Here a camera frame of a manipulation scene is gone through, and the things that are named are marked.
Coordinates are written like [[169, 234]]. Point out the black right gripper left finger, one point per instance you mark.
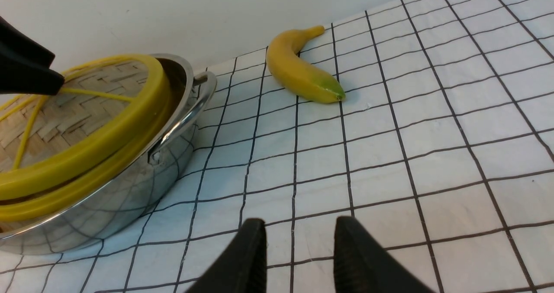
[[242, 266]]

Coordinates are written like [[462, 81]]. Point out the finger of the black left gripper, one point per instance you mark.
[[25, 65]]

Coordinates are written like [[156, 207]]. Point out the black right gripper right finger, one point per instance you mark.
[[361, 265]]

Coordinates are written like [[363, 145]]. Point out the woven bamboo steamer lid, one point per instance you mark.
[[105, 111]]

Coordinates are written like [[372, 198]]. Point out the stainless steel pot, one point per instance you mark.
[[118, 202]]

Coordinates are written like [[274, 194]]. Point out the white black grid tablecloth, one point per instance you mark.
[[443, 150]]

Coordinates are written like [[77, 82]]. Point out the yellow banana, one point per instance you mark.
[[297, 75]]

